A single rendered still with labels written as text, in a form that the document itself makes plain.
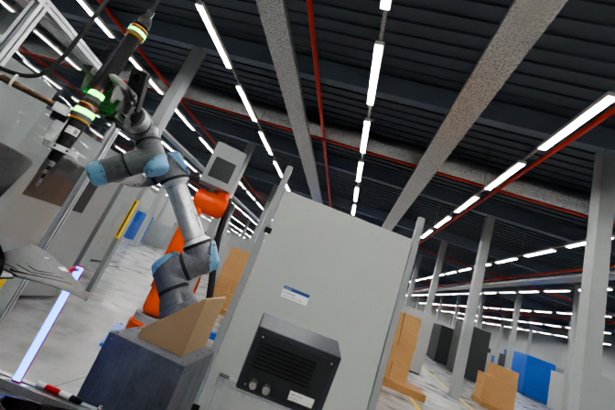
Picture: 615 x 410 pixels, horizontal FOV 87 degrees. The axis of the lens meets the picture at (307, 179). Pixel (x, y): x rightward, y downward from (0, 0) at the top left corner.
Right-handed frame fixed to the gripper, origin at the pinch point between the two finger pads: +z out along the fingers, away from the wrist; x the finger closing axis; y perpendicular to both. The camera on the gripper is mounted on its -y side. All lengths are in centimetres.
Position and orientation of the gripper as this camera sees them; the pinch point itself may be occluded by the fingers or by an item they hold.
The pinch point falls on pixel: (100, 70)
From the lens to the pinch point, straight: 94.8
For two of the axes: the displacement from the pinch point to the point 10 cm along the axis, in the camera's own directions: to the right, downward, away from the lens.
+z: 1.0, -2.7, -9.6
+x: -9.3, -3.6, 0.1
